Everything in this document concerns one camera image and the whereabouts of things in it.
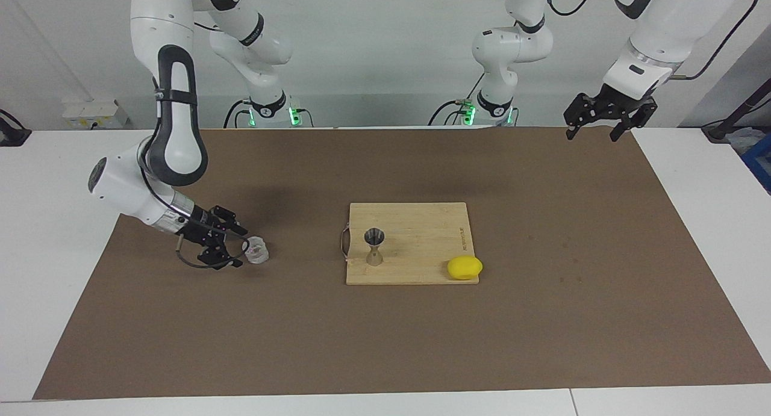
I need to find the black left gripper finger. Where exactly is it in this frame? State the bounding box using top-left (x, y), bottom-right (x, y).
top-left (563, 94), bottom-right (604, 141)
top-left (609, 101), bottom-right (659, 143)

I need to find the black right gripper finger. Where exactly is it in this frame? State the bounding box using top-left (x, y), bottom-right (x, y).
top-left (211, 205), bottom-right (249, 236)
top-left (197, 240), bottom-right (245, 270)

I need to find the small clear glass cup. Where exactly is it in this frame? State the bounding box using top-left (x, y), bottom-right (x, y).
top-left (244, 237), bottom-right (270, 265)

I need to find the steel double jigger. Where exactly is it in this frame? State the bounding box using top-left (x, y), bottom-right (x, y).
top-left (364, 228), bottom-right (386, 267)

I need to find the brown table mat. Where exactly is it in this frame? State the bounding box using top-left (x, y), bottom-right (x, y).
top-left (33, 127), bottom-right (771, 400)

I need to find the black tripod leg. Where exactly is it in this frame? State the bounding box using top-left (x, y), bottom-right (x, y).
top-left (702, 76), bottom-right (771, 143)

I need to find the blue crate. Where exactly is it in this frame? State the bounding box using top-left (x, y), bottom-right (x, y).
top-left (742, 132), bottom-right (771, 195)

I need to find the bamboo cutting board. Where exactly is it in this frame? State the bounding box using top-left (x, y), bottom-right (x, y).
top-left (340, 202), bottom-right (481, 286)

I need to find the yellow lemon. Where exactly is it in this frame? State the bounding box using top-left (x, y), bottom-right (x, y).
top-left (447, 256), bottom-right (484, 281)

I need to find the black stand foot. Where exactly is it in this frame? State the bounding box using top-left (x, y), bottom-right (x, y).
top-left (0, 109), bottom-right (32, 147)

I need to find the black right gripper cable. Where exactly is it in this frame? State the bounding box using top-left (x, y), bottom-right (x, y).
top-left (139, 136), bottom-right (251, 270)

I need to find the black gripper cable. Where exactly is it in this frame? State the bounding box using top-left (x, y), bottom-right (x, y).
top-left (139, 136), bottom-right (251, 270)
top-left (542, 0), bottom-right (761, 81)

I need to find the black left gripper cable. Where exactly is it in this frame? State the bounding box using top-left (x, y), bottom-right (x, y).
top-left (542, 0), bottom-right (761, 81)

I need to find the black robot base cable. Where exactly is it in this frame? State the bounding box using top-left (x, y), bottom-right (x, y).
top-left (429, 72), bottom-right (485, 126)
top-left (223, 99), bottom-right (254, 129)

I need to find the white wall socket box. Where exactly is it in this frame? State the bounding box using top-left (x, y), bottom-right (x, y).
top-left (62, 100), bottom-right (130, 131)

